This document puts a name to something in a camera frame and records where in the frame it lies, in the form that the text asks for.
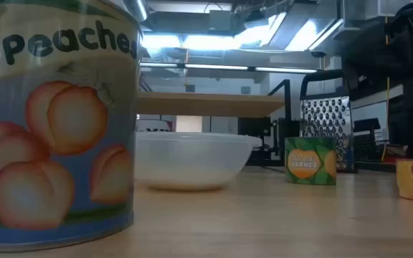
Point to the short green oranges can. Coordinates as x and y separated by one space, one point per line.
310 161

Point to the tall peaches can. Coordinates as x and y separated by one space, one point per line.
56 125

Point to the wooden shelf board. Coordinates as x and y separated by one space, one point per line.
210 104

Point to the translucent plastic bowl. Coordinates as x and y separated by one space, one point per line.
192 161

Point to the long ceiling light strip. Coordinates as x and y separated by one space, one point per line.
213 67

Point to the metal box grater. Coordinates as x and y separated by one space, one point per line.
326 118

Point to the black office chair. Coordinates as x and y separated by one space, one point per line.
366 125

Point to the silver ventilation duct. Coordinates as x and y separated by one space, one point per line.
138 9

